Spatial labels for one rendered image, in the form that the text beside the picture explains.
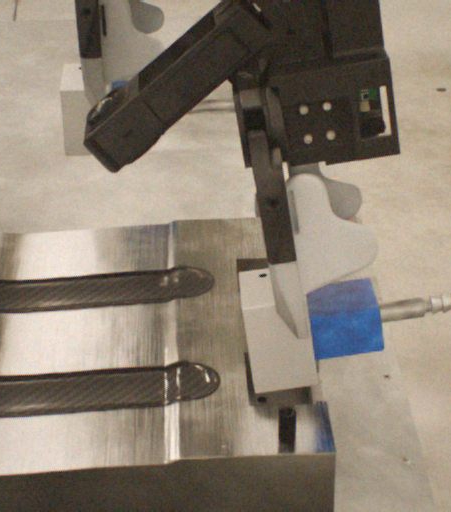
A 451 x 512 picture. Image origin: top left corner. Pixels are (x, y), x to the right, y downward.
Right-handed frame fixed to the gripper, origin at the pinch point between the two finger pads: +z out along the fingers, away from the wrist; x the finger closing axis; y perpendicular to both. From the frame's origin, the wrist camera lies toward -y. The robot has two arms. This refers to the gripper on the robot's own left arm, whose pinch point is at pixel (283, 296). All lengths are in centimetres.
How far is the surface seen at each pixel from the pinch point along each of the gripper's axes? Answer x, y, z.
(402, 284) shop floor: 159, 22, 77
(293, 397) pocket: 2.3, -0.4, 7.9
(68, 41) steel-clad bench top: 76, -19, 1
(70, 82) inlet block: 27.1, -13.0, -7.1
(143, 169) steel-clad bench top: 45.2, -10.7, 6.8
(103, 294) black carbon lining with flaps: 11.4, -11.7, 3.2
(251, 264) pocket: 13.7, -1.8, 3.8
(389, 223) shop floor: 181, 24, 74
